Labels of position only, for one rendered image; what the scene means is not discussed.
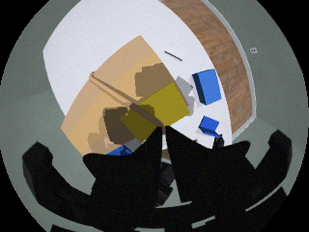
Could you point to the blue rectangular box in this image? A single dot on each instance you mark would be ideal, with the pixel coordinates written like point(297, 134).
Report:
point(207, 86)

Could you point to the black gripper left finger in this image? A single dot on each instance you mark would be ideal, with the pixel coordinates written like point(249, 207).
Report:
point(140, 167)

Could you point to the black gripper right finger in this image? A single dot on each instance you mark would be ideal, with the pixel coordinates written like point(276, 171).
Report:
point(192, 162)

